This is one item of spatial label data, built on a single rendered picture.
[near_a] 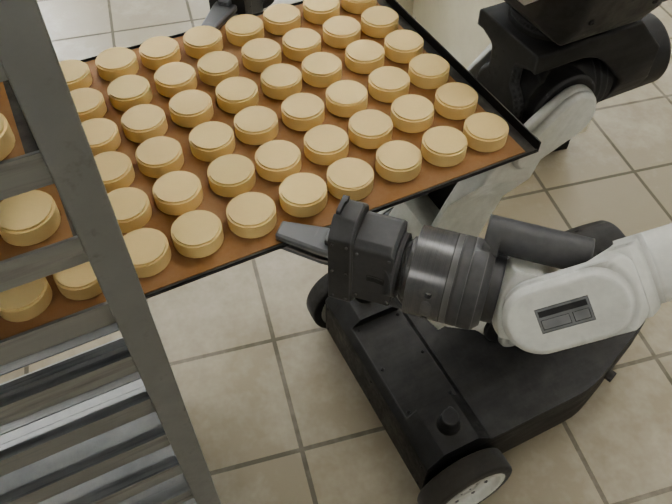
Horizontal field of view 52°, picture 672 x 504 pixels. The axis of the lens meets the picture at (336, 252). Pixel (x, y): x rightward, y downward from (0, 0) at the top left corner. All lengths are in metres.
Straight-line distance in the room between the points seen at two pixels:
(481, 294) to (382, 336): 0.91
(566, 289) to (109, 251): 0.37
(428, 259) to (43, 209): 0.33
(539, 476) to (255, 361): 0.71
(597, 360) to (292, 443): 0.70
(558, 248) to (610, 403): 1.16
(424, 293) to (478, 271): 0.05
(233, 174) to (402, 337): 0.87
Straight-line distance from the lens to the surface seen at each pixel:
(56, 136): 0.47
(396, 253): 0.64
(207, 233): 0.68
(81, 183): 0.50
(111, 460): 0.88
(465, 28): 2.14
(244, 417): 1.66
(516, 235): 0.64
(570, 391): 1.56
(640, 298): 0.63
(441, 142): 0.77
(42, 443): 0.81
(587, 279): 0.61
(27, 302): 0.68
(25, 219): 0.62
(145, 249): 0.68
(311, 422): 1.64
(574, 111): 1.02
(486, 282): 0.63
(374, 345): 1.51
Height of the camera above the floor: 1.48
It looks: 51 degrees down
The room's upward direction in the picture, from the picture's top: straight up
